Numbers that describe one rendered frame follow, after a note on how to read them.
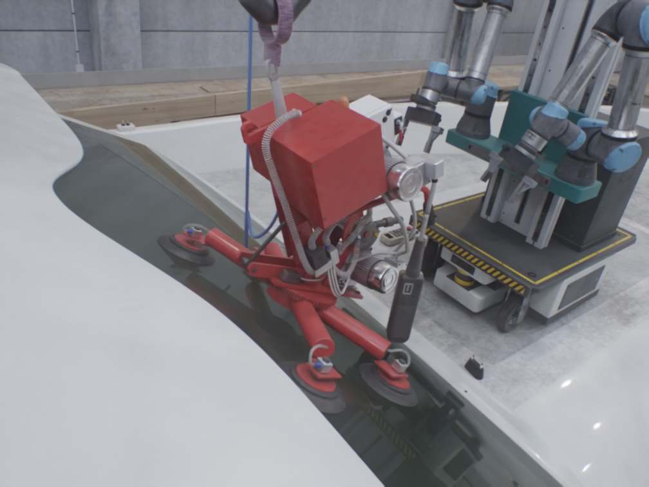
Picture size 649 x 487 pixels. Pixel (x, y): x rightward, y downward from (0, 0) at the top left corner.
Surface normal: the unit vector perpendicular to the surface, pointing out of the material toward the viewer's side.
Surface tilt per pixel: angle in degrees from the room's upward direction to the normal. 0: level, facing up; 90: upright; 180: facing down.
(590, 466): 25
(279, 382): 21
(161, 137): 90
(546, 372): 0
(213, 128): 90
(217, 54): 90
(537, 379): 0
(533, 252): 0
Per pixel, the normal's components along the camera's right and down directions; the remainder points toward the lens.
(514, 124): -0.77, 0.23
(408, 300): 0.05, 0.51
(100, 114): 0.61, 0.48
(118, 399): 0.42, -0.86
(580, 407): 0.24, -0.76
